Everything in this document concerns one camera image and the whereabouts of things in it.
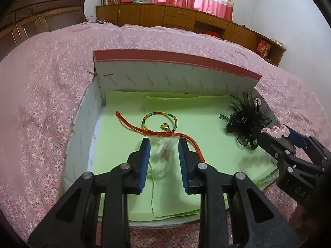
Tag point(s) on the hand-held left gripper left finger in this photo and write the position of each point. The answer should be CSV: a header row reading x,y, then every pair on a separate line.
x,y
145,157

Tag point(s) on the pink cardboard box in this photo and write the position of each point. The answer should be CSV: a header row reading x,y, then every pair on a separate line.
x,y
181,82

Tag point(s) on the person's right hand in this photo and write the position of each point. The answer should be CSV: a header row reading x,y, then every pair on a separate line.
x,y
300,215

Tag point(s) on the blue folded cloth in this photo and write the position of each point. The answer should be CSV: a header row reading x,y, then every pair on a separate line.
x,y
142,0

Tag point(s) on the small white box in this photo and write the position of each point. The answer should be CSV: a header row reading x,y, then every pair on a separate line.
x,y
276,41

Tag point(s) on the red box in shelf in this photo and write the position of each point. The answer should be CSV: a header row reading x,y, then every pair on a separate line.
x,y
263,47

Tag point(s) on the long wooden cabinet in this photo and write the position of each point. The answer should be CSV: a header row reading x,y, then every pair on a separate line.
x,y
155,15

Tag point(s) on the black feather hair clip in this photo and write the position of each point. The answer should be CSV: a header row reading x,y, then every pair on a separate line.
x,y
245,116

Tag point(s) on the red item in cabinet niche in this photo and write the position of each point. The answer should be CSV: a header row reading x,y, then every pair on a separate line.
x,y
212,33

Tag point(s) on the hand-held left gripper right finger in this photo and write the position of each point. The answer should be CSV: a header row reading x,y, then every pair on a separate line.
x,y
183,165

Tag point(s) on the pink floral bedspread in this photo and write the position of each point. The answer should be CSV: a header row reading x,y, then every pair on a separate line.
x,y
51,108

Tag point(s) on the clear plastic ornament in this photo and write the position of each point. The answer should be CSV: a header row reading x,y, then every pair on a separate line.
x,y
163,157

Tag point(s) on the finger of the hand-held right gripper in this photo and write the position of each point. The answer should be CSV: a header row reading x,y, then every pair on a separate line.
x,y
280,155
297,135

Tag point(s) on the green paper lining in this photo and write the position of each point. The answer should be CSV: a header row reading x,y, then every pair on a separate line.
x,y
124,113

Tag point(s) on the dark wooden headboard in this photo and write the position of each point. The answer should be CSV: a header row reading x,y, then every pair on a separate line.
x,y
38,18

